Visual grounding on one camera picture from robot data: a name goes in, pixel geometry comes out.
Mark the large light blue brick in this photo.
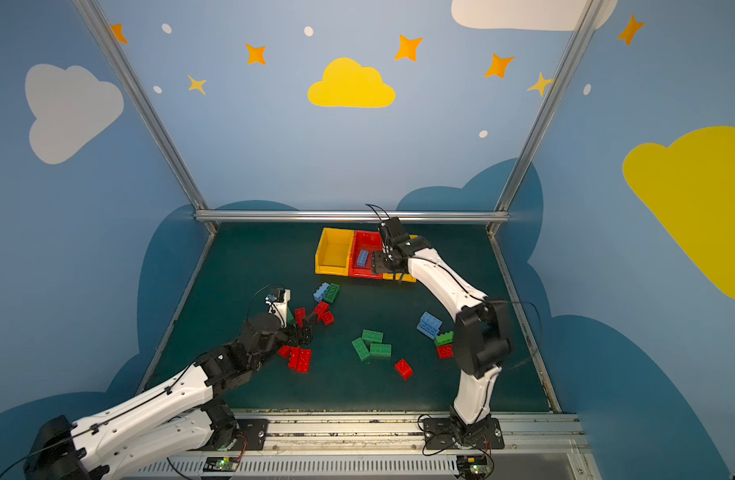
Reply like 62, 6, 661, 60
417, 312, 443, 340

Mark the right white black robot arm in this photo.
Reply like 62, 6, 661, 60
371, 217, 513, 432

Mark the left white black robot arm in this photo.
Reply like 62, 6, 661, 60
23, 289, 319, 479

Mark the right yellow bin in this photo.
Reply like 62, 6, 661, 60
373, 233, 425, 282

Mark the yellow bin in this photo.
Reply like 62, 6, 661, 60
373, 233, 425, 282
314, 227, 355, 277

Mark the red middle bin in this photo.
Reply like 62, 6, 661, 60
348, 230, 383, 279

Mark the red brick pair lower left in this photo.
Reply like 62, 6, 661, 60
287, 347, 312, 373

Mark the red long brick centre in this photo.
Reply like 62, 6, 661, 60
313, 301, 329, 322

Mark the left yellow bin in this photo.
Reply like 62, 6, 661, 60
314, 227, 355, 277

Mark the small red square brick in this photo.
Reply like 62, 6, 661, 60
321, 311, 334, 326

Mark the left controller board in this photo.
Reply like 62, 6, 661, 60
202, 457, 239, 473

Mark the controller board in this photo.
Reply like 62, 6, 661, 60
455, 456, 493, 480
202, 457, 239, 473

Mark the right controller board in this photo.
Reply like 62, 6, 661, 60
455, 456, 493, 480

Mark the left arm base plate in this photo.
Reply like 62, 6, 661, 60
202, 418, 269, 451

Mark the aluminium back frame bar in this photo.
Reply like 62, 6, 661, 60
194, 209, 509, 224

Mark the aluminium front rail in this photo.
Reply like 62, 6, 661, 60
120, 409, 601, 479

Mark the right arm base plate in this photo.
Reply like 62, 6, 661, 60
419, 417, 505, 451

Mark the aluminium left frame post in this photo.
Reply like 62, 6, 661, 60
72, 0, 209, 213

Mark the aluminium frame post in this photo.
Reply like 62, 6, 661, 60
495, 0, 605, 216
72, 0, 209, 213

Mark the aluminium right frame post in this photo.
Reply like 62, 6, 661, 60
495, 0, 605, 216

